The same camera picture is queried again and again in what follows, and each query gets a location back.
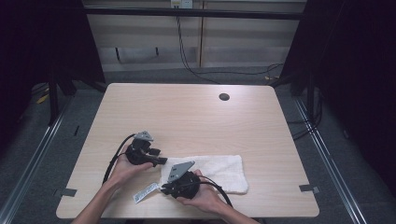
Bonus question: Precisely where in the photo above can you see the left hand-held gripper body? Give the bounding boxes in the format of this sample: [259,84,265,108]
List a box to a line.
[124,130,157,166]

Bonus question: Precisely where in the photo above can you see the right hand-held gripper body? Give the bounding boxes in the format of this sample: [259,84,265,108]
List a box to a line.
[166,160,202,200]

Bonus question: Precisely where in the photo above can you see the white towel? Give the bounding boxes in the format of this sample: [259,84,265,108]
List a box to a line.
[133,154,249,205]

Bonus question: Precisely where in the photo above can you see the person's right hand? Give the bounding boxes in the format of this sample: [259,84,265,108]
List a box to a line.
[176,169,226,215]

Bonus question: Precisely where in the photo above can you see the person's left hand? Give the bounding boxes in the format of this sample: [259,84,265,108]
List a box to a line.
[106,145,154,190]

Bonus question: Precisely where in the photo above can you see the grey tape strip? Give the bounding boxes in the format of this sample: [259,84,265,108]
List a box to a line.
[52,188,78,198]
[298,183,321,193]

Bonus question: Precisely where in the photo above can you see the yellow floor item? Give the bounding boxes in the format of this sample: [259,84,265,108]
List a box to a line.
[35,92,50,105]

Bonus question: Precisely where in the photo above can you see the dark curtain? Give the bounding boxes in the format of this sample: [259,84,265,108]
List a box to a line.
[274,0,396,190]
[0,0,106,153]

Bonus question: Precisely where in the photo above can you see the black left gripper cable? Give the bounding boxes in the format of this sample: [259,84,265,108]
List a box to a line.
[102,133,137,185]

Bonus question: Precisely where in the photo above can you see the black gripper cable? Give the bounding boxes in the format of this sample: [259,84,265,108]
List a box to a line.
[102,133,137,185]
[199,175,234,208]

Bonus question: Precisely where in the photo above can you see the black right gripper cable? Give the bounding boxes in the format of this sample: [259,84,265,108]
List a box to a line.
[199,175,234,208]

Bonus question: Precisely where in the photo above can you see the black stand post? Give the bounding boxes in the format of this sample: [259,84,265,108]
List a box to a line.
[47,69,61,126]

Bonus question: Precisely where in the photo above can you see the long black wall cable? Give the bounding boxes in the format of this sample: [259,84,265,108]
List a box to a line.
[176,15,285,85]

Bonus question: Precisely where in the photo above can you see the metal floor rail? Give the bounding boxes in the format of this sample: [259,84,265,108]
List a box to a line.
[293,96,369,224]
[0,101,73,224]

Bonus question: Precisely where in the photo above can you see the black floor cables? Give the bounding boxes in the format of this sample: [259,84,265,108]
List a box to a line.
[285,86,324,142]

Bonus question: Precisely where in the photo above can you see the black horizontal frame bar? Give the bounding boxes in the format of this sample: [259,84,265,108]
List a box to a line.
[83,7,308,21]

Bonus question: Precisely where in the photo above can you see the white wall socket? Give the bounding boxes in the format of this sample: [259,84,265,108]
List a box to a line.
[169,0,194,9]

